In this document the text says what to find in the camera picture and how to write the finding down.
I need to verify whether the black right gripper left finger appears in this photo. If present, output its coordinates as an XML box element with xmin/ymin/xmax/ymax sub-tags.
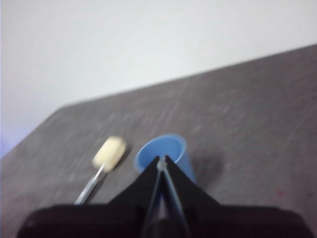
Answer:
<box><xmin>16</xmin><ymin>156</ymin><xmax>162</xmax><ymax>238</ymax></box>

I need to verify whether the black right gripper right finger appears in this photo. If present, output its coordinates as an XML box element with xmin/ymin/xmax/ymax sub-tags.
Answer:
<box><xmin>163</xmin><ymin>155</ymin><xmax>312</xmax><ymax>238</ymax></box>

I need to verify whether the cream sponge grey-handled cup brush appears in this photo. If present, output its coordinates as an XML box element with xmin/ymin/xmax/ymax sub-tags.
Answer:
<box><xmin>73</xmin><ymin>135</ymin><xmax>128</xmax><ymax>206</ymax></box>

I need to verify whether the blue plastic cup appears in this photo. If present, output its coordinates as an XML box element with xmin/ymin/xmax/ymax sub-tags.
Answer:
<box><xmin>134</xmin><ymin>133</ymin><xmax>198</xmax><ymax>186</ymax></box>

